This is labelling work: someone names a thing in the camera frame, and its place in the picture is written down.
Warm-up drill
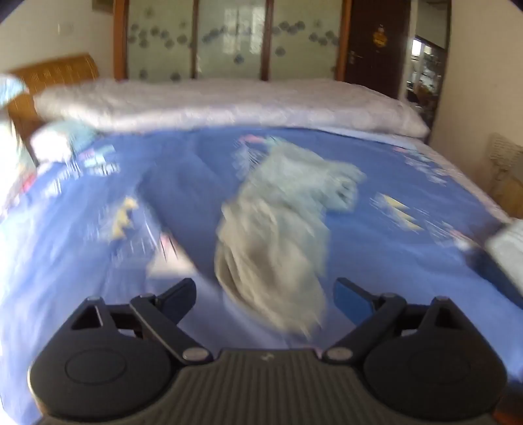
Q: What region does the grey sweatshirt garment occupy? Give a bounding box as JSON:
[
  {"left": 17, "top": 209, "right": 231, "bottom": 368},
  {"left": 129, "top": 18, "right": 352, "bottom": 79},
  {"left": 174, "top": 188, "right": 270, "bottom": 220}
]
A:
[{"left": 214, "top": 139, "right": 367, "bottom": 336}]

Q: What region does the white folded quilt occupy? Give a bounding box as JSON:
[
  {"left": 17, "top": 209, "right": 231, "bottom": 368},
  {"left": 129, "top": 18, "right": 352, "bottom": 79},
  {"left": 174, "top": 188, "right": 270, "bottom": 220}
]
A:
[{"left": 33, "top": 77, "right": 430, "bottom": 138}]

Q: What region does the light blue pillow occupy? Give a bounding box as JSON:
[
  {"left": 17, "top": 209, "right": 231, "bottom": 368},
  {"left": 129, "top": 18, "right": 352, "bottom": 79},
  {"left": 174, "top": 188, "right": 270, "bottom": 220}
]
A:
[
  {"left": 0, "top": 75, "right": 27, "bottom": 108},
  {"left": 29, "top": 120, "right": 101, "bottom": 165}
]

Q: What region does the wardrobe with frosted glass doors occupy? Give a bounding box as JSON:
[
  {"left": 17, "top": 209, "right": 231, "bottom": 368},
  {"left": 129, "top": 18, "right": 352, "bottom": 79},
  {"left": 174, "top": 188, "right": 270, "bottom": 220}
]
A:
[{"left": 112, "top": 0, "right": 353, "bottom": 82}]

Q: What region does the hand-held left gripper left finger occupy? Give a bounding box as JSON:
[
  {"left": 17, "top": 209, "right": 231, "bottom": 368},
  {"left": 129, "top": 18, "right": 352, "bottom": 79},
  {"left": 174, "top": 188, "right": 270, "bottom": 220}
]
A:
[{"left": 70, "top": 278, "right": 214, "bottom": 364}]

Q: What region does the cluttered shelf beyond doorway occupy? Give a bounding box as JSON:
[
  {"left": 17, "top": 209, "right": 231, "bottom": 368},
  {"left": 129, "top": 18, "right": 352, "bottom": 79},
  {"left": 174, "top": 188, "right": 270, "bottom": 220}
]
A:
[{"left": 406, "top": 35, "right": 447, "bottom": 135}]

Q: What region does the blue printed blanket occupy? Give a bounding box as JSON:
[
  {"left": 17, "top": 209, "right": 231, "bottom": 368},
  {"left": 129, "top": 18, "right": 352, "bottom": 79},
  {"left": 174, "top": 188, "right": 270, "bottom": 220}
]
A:
[{"left": 0, "top": 127, "right": 523, "bottom": 425}]

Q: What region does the white cloth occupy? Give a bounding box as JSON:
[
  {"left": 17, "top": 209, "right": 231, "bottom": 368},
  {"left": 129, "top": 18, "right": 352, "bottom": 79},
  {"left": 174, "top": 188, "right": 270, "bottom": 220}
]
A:
[{"left": 484, "top": 218, "right": 523, "bottom": 282}]

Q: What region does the dark wooden door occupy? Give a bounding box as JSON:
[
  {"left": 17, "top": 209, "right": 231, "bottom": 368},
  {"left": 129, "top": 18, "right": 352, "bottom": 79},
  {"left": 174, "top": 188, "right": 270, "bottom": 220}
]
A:
[{"left": 344, "top": 0, "right": 412, "bottom": 101}]

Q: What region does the wooden headboard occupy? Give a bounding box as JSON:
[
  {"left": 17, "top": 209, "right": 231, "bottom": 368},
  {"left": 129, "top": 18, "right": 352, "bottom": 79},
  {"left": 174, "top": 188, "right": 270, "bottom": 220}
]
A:
[{"left": 6, "top": 54, "right": 100, "bottom": 166}]

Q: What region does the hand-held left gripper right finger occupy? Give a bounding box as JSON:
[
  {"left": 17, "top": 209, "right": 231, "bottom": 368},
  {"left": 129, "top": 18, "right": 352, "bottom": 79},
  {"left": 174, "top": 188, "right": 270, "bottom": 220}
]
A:
[{"left": 323, "top": 277, "right": 463, "bottom": 362}]

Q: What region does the wicker chair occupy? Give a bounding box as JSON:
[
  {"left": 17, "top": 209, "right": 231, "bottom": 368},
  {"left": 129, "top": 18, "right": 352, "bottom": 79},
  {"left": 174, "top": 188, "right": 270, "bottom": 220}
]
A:
[{"left": 483, "top": 132, "right": 523, "bottom": 215}]

